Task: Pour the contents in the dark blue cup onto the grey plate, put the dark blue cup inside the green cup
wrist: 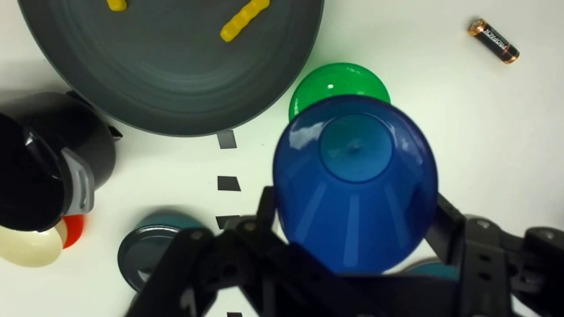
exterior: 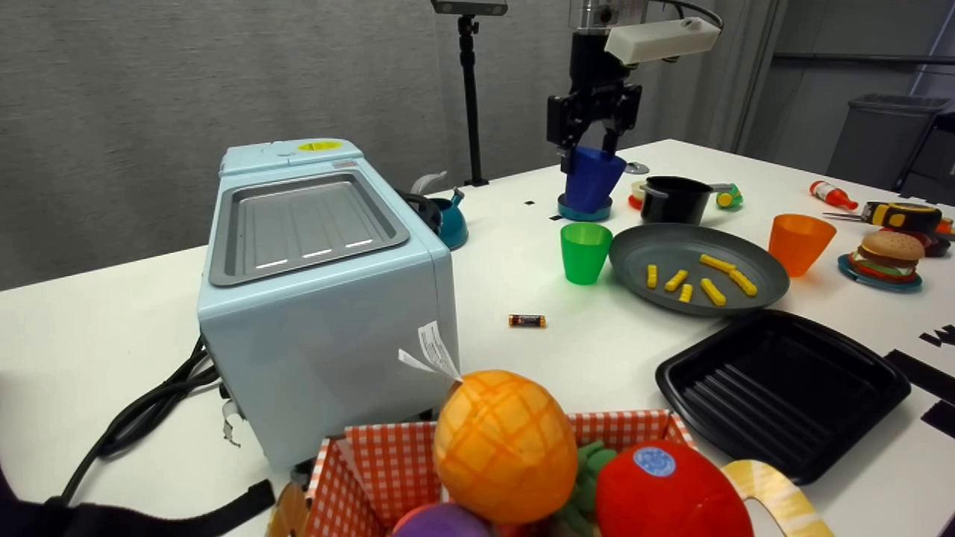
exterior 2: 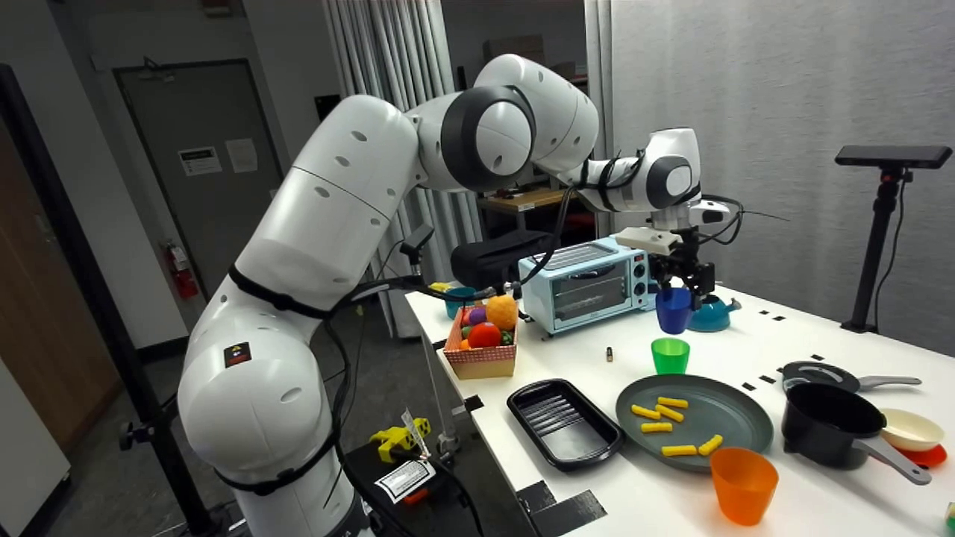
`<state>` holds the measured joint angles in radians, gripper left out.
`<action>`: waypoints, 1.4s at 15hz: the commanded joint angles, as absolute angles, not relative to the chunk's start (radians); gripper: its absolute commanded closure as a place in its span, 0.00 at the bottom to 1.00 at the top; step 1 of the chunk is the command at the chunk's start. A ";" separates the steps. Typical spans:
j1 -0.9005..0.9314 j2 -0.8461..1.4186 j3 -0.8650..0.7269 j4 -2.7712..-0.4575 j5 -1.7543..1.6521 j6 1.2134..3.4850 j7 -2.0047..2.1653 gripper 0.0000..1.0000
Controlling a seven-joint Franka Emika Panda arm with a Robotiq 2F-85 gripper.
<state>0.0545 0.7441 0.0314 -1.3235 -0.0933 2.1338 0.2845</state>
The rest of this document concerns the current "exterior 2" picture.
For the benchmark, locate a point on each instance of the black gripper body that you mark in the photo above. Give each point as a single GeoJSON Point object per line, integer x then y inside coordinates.
{"type": "Point", "coordinates": [688, 265]}

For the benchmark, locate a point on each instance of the yellow toy fry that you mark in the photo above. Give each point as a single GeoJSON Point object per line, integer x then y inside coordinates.
{"type": "Point", "coordinates": [676, 402]}
{"type": "Point", "coordinates": [656, 427]}
{"type": "Point", "coordinates": [644, 411]}
{"type": "Point", "coordinates": [671, 415]}
{"type": "Point", "coordinates": [710, 445]}
{"type": "Point", "coordinates": [677, 451]}

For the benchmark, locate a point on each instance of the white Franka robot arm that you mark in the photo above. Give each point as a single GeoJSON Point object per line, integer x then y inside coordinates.
{"type": "Point", "coordinates": [328, 199]}

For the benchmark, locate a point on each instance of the green plastic cup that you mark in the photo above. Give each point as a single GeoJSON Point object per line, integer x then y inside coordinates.
{"type": "Point", "coordinates": [670, 359]}

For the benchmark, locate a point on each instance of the grey round plate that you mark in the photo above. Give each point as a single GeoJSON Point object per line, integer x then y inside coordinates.
{"type": "Point", "coordinates": [716, 397]}

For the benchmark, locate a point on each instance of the orange plastic cup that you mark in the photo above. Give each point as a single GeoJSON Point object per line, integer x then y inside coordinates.
{"type": "Point", "coordinates": [744, 493]}

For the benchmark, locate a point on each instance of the teal small cup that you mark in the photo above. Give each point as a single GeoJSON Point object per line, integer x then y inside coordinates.
{"type": "Point", "coordinates": [461, 300]}

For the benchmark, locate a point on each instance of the red small plate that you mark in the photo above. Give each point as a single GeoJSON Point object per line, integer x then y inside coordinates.
{"type": "Point", "coordinates": [929, 457]}

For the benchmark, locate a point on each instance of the teal toy kettle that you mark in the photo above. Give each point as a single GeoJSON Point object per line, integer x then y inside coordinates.
{"type": "Point", "coordinates": [714, 317]}

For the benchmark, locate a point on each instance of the light blue toaster oven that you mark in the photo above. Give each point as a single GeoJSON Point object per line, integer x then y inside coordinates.
{"type": "Point", "coordinates": [585, 288]}

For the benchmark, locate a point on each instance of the small dark frying pan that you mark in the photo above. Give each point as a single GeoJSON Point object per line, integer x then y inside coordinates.
{"type": "Point", "coordinates": [819, 375]}

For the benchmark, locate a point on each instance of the black tripod stand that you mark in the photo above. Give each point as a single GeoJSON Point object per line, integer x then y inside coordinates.
{"type": "Point", "coordinates": [876, 248]}

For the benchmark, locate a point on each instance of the black bag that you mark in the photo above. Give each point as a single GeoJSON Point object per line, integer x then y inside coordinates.
{"type": "Point", "coordinates": [495, 259]}

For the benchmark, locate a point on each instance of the orange plush fruit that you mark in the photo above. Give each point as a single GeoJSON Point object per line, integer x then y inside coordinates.
{"type": "Point", "coordinates": [501, 315]}

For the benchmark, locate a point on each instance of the grey curtain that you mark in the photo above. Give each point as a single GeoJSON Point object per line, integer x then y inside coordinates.
{"type": "Point", "coordinates": [795, 100]}

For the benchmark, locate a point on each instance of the black ridged grill tray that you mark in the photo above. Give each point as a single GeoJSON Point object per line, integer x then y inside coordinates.
{"type": "Point", "coordinates": [562, 423]}

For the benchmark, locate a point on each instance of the red plush fruit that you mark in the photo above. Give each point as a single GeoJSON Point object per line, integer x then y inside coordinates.
{"type": "Point", "coordinates": [483, 335]}

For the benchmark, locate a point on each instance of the purple plush fruit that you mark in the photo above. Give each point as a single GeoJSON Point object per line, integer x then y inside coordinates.
{"type": "Point", "coordinates": [476, 315]}

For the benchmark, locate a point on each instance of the red checkered fruit basket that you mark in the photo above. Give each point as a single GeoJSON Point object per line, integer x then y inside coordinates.
{"type": "Point", "coordinates": [482, 362]}

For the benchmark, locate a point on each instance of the cream small bowl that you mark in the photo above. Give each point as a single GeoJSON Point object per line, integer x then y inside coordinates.
{"type": "Point", "coordinates": [910, 427]}

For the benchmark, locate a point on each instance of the black tape strip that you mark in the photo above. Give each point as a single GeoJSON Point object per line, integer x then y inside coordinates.
{"type": "Point", "coordinates": [534, 497]}
{"type": "Point", "coordinates": [568, 515]}

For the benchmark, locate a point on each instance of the yellow toy figure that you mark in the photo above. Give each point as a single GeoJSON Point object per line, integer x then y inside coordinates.
{"type": "Point", "coordinates": [398, 438]}

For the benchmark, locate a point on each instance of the white labelled device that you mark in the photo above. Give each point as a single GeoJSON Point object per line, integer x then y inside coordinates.
{"type": "Point", "coordinates": [406, 482]}

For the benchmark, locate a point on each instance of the white curtain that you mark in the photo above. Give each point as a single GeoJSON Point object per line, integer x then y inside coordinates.
{"type": "Point", "coordinates": [382, 50]}

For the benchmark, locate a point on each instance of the white door sign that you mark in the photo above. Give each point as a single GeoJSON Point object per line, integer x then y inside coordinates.
{"type": "Point", "coordinates": [240, 157]}
{"type": "Point", "coordinates": [200, 163]}

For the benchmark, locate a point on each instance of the grey door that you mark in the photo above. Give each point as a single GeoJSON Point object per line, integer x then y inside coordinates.
{"type": "Point", "coordinates": [197, 220]}

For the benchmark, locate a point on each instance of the red fire extinguisher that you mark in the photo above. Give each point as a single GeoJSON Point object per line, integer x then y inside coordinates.
{"type": "Point", "coordinates": [182, 274]}

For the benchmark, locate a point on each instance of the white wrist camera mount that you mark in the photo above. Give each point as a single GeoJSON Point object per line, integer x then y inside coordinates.
{"type": "Point", "coordinates": [644, 239]}

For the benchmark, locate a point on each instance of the black camera on tripod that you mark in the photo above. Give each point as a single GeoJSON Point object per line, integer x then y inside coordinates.
{"type": "Point", "coordinates": [892, 157]}

